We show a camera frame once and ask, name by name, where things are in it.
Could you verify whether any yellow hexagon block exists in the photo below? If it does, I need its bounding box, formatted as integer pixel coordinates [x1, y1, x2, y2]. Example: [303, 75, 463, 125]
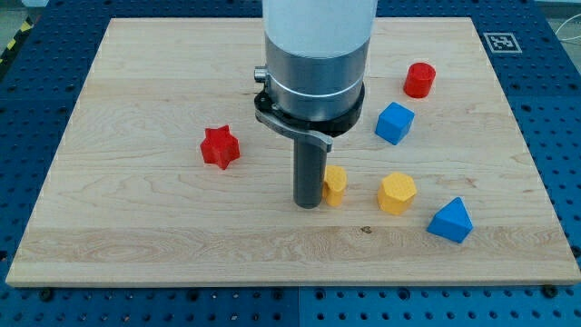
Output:
[377, 172, 418, 215]

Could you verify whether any white fiducial marker tag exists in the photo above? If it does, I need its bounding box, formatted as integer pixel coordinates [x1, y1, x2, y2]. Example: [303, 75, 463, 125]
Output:
[483, 32, 522, 54]

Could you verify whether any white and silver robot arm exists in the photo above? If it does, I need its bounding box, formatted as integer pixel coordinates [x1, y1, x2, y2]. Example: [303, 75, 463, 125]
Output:
[254, 0, 378, 153]

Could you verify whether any red cylinder block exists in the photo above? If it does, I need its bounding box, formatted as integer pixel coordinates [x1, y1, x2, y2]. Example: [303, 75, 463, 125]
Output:
[403, 62, 436, 98]

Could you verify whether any blue cube block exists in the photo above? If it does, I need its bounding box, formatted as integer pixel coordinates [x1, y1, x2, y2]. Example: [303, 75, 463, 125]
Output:
[375, 102, 415, 145]

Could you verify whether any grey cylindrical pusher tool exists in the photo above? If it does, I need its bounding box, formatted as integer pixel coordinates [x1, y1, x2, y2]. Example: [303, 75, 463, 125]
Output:
[293, 141, 327, 209]

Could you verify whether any red star block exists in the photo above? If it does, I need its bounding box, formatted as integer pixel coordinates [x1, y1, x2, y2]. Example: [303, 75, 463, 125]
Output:
[200, 124, 241, 170]

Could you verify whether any white cable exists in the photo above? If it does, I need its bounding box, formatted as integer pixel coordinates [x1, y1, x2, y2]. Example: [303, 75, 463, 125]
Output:
[554, 12, 581, 45]

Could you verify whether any wooden board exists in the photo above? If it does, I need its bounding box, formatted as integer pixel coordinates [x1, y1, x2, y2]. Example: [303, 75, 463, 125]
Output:
[6, 17, 580, 287]

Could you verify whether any yellow heart block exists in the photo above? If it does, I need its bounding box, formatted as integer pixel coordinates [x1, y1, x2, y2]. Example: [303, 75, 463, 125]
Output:
[322, 165, 348, 207]

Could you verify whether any blue triangle block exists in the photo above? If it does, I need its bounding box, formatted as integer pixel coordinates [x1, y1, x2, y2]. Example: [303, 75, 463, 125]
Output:
[427, 197, 474, 243]

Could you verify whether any black yellow hazard tape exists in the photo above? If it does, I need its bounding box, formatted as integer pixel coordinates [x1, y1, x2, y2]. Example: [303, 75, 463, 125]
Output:
[1, 17, 34, 66]

